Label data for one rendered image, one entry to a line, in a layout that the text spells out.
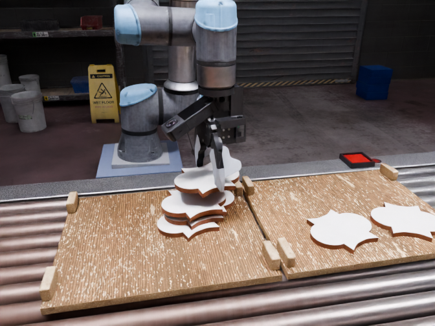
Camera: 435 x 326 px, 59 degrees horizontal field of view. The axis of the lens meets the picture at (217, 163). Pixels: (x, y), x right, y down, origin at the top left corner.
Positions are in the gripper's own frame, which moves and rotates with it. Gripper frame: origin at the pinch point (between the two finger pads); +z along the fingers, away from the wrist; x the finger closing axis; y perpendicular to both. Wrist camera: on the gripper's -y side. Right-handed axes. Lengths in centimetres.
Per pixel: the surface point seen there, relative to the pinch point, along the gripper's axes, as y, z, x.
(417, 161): 71, 11, 3
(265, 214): 11.5, 8.9, -5.7
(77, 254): -28.4, 9.0, -2.6
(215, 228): -1.3, 8.1, -6.9
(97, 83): 25, 59, 356
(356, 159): 53, 10, 9
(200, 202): -2.5, 4.2, -2.2
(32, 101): -41, 70, 350
